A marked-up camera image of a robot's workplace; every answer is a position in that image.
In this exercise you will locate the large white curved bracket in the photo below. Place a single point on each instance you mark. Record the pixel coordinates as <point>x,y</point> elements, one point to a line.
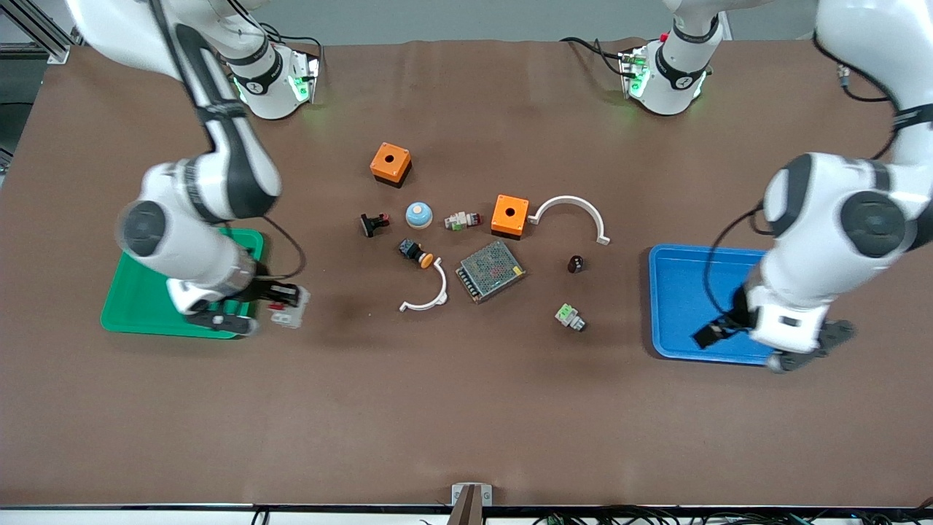
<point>576,200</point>

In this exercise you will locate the blue plastic tray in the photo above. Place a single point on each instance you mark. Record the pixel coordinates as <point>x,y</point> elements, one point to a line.
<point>678,313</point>

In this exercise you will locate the black red push switch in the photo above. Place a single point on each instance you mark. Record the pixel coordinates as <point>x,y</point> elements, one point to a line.
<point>372,224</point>

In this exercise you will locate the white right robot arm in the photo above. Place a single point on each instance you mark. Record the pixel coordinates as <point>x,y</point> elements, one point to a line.
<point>182,240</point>

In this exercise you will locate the black push button orange cap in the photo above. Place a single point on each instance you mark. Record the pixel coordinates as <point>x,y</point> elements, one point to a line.
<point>412,250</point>

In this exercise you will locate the brown table mat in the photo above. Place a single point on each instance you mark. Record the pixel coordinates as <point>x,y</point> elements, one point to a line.
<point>466,408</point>

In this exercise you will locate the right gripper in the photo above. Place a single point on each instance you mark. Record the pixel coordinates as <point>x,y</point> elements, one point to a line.
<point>256,292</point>

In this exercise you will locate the small white curved bracket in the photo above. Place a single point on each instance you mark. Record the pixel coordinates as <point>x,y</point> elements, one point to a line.
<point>442,284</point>

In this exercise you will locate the white circuit breaker red switch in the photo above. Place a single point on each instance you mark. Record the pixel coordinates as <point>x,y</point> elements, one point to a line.
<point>291,315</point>

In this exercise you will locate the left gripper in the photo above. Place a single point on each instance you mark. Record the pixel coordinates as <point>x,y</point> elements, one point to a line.
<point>735,318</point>

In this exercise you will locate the grey metal camera mount bracket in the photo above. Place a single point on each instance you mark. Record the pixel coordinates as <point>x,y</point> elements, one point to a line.
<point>485,494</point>

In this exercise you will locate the white green red indicator switch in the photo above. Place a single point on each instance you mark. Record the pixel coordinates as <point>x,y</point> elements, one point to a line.
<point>459,220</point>

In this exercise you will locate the green white contact block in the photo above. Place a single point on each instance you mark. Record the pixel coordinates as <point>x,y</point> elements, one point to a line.
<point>567,316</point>

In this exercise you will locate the small black cylindrical capacitor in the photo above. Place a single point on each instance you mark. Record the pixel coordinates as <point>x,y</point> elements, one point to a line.
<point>575,264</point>

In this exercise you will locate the orange button box black base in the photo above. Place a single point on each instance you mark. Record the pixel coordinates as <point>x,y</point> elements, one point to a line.
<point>503,219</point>
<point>380,166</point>

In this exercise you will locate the blue dome buzzer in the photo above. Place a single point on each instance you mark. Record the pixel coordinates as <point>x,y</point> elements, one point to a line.
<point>419,216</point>

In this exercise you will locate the green plastic tray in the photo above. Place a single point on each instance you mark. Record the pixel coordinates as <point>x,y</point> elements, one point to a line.
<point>135,306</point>

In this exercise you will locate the aluminium frame profile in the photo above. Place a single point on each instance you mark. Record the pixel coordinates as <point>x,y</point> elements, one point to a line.
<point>33,33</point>

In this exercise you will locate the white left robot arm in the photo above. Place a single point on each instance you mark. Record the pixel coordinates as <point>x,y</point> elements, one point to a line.
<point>824,226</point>

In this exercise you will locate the metal mesh power supply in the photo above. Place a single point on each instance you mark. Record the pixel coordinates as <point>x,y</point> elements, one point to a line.
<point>490,270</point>

